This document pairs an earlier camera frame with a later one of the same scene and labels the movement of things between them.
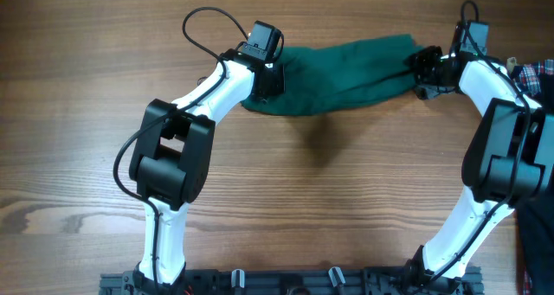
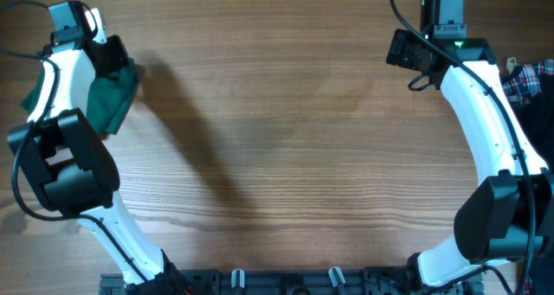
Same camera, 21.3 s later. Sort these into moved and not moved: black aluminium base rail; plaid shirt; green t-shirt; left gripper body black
Moved: green t-shirt; left gripper body black
Not moved: plaid shirt; black aluminium base rail
